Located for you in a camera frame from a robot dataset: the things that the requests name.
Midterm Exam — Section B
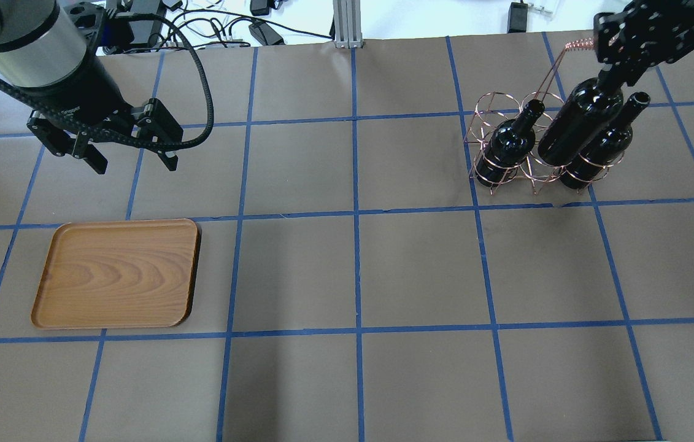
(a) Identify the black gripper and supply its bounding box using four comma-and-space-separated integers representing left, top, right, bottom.
593, 1, 694, 93

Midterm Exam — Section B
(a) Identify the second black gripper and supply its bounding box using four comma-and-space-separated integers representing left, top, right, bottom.
26, 55, 183, 174

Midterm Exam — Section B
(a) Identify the dark wine bottle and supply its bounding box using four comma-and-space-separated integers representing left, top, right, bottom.
538, 76, 623, 167
476, 99, 546, 188
559, 91, 652, 191

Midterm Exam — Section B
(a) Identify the wooden tray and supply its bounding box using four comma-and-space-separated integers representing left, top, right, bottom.
30, 219, 201, 330

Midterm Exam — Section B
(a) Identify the dark wine bottle in basket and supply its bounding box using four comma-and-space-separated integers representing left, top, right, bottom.
476, 99, 546, 188

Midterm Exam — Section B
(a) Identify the small black power brick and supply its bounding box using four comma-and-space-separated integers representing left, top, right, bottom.
507, 1, 530, 34

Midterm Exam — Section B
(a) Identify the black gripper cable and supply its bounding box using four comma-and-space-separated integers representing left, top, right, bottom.
104, 12, 215, 152

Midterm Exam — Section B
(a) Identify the copper wire bottle basket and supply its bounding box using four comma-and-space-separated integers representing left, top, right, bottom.
463, 37, 596, 195

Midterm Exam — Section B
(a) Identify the aluminium frame post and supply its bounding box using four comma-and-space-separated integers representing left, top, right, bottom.
333, 0, 364, 48

